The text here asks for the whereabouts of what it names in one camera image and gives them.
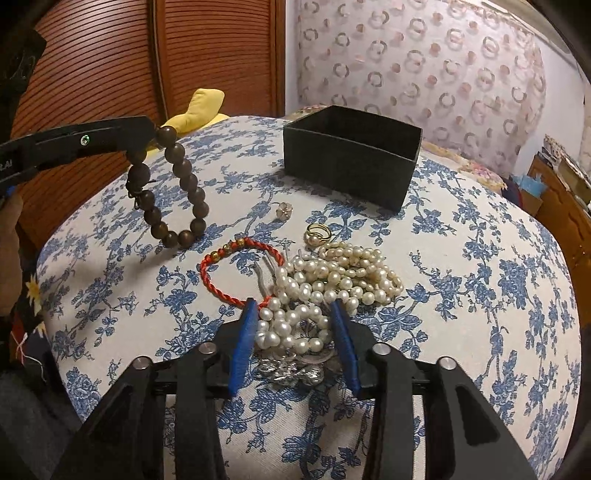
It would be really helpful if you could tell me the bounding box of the circle patterned curtain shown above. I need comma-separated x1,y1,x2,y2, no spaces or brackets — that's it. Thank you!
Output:
295,0,548,178

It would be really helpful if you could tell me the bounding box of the brown slatted wooden wardrobe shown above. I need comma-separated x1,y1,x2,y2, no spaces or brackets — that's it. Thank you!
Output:
9,0,287,250

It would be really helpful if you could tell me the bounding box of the blue floral tablecloth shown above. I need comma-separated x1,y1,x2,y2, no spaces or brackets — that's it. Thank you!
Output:
37,114,583,480

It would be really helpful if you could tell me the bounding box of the yellow plush toy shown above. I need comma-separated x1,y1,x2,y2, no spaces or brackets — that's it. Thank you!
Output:
159,89,229,136

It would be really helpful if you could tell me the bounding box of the black jewelry box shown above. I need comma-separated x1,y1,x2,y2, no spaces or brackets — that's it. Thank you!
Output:
283,105,424,212

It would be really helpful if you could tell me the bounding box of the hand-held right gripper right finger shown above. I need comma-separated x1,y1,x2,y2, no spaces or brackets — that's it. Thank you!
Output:
330,299,539,480

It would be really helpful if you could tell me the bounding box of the red braided bracelet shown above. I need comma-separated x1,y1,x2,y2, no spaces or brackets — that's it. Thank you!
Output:
200,237,286,309

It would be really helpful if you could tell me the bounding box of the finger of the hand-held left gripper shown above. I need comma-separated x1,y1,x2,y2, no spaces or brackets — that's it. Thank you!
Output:
0,115,160,172

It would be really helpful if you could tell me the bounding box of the white pearl necklace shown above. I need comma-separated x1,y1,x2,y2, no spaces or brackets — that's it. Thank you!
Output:
254,241,404,356

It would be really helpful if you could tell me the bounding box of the brown wooden bead bracelet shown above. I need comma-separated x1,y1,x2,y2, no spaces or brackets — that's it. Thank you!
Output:
126,126,211,247

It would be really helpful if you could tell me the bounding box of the gold ring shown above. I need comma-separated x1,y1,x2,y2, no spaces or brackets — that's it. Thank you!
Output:
304,223,334,246

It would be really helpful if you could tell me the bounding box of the bin with blue bag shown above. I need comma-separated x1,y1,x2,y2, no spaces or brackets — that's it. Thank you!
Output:
508,173,546,213

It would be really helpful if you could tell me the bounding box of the wooden cabinet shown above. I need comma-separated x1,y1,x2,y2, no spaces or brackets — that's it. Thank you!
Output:
526,152,591,278

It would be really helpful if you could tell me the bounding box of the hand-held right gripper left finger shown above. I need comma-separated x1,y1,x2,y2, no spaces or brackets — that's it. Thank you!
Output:
51,298,259,480

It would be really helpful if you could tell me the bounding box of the pile of boxes and cloth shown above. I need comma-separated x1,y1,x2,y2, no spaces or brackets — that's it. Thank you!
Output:
542,134,591,204

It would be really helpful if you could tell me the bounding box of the dark floral clothing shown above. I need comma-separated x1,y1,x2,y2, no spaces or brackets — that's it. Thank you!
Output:
0,258,77,480

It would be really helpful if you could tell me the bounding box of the person's left hand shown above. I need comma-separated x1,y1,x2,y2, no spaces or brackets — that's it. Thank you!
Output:
0,190,23,259

